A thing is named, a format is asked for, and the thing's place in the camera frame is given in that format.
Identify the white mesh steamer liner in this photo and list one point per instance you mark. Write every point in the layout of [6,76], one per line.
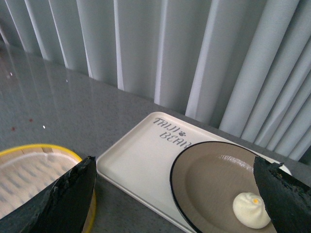
[22,176]

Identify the beige plate with black rim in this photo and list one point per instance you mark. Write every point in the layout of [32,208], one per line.
[205,178]

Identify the cream rectangular serving tray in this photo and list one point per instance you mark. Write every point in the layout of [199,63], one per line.
[140,162]

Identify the yellow-rimmed wooden steamer basket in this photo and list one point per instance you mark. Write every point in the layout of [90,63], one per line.
[46,148]

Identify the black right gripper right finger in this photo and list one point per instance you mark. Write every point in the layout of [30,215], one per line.
[287,200]

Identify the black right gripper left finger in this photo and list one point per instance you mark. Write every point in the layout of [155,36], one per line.
[62,207]

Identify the white steamed bun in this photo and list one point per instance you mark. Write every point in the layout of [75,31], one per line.
[249,209]

